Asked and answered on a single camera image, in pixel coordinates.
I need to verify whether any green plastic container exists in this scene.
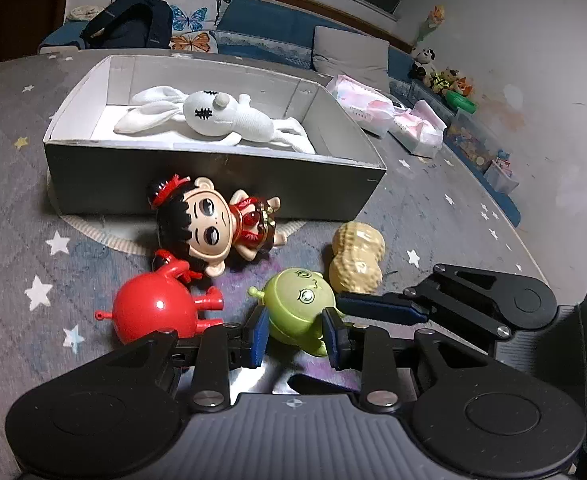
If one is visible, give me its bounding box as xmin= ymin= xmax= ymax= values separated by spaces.
xmin=446 ymin=90 xmax=478 ymax=113

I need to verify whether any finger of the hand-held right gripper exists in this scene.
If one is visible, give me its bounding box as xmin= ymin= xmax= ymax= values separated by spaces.
xmin=336 ymin=262 xmax=529 ymax=343

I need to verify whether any green round toy figure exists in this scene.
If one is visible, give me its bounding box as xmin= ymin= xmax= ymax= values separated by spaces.
xmin=248 ymin=267 xmax=347 ymax=358

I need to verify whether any cream crumpled cloth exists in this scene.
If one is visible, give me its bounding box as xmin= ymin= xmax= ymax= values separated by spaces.
xmin=68 ymin=5 xmax=105 ymax=21

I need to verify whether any beige peanut toy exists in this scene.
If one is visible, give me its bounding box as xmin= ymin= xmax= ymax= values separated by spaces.
xmin=329 ymin=221 xmax=387 ymax=295

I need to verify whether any grey pillow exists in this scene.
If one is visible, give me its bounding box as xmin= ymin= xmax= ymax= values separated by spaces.
xmin=312 ymin=25 xmax=390 ymax=92

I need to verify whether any butterfly print pillow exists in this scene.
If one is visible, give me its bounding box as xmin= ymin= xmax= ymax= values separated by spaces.
xmin=111 ymin=0 xmax=234 ymax=55

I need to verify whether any round pale mat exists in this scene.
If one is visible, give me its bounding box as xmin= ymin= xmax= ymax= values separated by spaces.
xmin=58 ymin=212 xmax=304 ymax=261

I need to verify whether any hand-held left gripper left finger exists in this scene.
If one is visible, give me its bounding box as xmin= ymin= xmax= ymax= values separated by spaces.
xmin=124 ymin=306 xmax=268 ymax=413

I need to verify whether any pink tissue packet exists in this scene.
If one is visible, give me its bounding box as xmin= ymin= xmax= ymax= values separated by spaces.
xmin=326 ymin=74 xmax=399 ymax=138
xmin=388 ymin=100 xmax=447 ymax=158

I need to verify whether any black-haired doll figure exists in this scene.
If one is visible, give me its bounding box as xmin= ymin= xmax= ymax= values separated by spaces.
xmin=146 ymin=174 xmax=287 ymax=283

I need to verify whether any black backpack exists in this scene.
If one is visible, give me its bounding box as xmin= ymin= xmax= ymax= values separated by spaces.
xmin=80 ymin=1 xmax=174 ymax=51

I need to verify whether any grey cardboard box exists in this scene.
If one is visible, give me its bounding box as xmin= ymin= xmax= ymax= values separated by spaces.
xmin=42 ymin=55 xmax=388 ymax=223

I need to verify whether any grey star-print bed cover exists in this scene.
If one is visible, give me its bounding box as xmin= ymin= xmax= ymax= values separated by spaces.
xmin=0 ymin=49 xmax=549 ymax=480

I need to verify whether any blue sofa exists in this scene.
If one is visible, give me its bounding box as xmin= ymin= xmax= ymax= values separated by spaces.
xmin=38 ymin=0 xmax=521 ymax=226

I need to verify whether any yellow flower plush toy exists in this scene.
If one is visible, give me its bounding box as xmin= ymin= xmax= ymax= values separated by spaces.
xmin=416 ymin=5 xmax=447 ymax=43

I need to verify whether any panda plush toy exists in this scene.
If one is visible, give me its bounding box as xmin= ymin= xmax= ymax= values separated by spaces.
xmin=411 ymin=45 xmax=437 ymax=78

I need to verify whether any yellow and black plush toy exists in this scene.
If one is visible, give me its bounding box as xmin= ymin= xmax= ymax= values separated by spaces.
xmin=431 ymin=67 xmax=454 ymax=93

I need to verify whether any white plush rabbit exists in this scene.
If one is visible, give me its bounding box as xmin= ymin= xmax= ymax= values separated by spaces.
xmin=114 ymin=85 xmax=317 ymax=156

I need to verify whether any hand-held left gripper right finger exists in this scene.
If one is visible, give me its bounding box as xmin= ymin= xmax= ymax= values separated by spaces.
xmin=322 ymin=306 xmax=479 ymax=410

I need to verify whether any small clear storage box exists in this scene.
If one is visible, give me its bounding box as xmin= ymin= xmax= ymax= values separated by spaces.
xmin=483 ymin=150 xmax=520 ymax=196

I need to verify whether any red round toy figure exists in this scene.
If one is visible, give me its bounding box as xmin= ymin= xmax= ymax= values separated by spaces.
xmin=94 ymin=260 xmax=225 ymax=346

